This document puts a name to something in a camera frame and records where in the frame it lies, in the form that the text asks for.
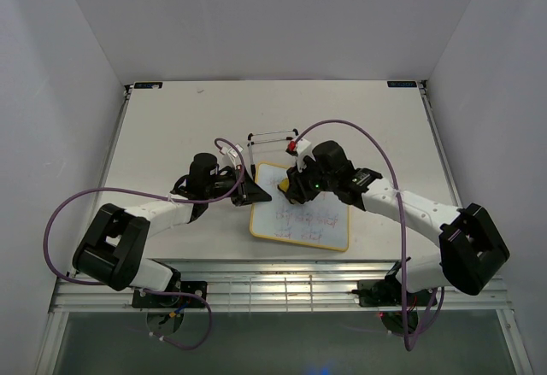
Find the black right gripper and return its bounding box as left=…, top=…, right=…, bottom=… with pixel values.
left=285, top=155, right=337, bottom=204

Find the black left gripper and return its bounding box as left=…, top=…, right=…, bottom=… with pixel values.
left=205, top=165, right=272, bottom=207

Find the yellow black whiteboard eraser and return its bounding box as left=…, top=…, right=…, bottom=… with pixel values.
left=278, top=179, right=290, bottom=193

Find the wire whiteboard stand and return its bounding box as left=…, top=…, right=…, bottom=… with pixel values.
left=247, top=128, right=299, bottom=167

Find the yellow framed whiteboard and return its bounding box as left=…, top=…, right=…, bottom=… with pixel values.
left=250, top=162, right=350, bottom=252

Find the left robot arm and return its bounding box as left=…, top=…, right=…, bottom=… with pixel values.
left=73, top=153, right=272, bottom=307

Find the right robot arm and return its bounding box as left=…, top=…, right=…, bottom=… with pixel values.
left=279, top=139, right=510, bottom=305

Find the right blue table label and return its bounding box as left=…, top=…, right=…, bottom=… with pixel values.
left=386, top=80, right=418, bottom=89

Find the blue table label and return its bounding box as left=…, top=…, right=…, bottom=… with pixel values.
left=386, top=80, right=418, bottom=89
left=133, top=82, right=163, bottom=90

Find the left blue table label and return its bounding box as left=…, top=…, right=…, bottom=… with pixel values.
left=133, top=82, right=163, bottom=90

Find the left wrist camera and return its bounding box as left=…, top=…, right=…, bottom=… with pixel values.
left=220, top=144, right=244, bottom=169

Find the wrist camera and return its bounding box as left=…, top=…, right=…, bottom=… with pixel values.
left=285, top=138, right=313, bottom=173
left=220, top=144, right=244, bottom=169

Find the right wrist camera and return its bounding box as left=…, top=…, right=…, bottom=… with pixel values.
left=285, top=138, right=313, bottom=173

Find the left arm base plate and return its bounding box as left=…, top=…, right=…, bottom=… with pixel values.
left=131, top=281, right=208, bottom=310

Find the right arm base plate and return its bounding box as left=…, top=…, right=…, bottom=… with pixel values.
left=350, top=279, right=431, bottom=309

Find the aluminium table frame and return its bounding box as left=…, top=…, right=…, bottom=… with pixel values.
left=35, top=80, right=534, bottom=374

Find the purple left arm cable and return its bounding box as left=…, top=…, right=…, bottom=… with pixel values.
left=44, top=138, right=247, bottom=350

